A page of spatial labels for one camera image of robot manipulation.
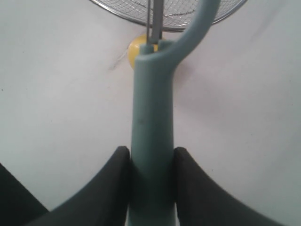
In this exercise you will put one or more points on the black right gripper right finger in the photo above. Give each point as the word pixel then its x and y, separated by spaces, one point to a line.
pixel 202 202

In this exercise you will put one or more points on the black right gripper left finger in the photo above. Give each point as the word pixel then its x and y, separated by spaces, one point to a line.
pixel 101 202

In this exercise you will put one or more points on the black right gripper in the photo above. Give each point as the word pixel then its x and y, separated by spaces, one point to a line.
pixel 17 205

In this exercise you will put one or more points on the teal vegetable peeler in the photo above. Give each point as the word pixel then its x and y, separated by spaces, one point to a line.
pixel 152 147

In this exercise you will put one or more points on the yellow lemon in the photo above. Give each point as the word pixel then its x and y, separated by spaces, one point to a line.
pixel 138 47

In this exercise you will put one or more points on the oval wire mesh basket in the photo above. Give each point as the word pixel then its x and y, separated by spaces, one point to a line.
pixel 177 13

